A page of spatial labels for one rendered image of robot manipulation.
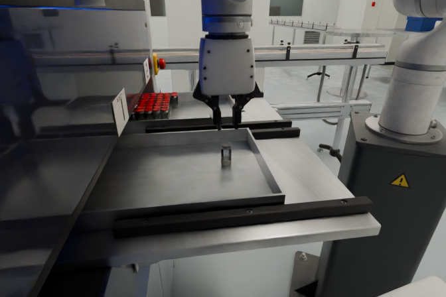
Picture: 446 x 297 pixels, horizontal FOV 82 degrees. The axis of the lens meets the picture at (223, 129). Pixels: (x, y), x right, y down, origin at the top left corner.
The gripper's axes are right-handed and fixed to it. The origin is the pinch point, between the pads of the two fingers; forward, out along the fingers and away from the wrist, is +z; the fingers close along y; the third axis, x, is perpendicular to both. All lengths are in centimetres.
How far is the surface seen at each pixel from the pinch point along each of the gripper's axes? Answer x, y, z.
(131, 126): -18.5, 22.7, 8.5
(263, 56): -121, -43, 8
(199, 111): -32.9, 4.1, 10.5
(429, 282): 25.3, -27.0, 18.4
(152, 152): -7.2, 16.2, 10.4
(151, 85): -45.0, 19.9, 4.3
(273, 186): 10.9, -6.6, 9.1
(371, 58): -121, -120, 11
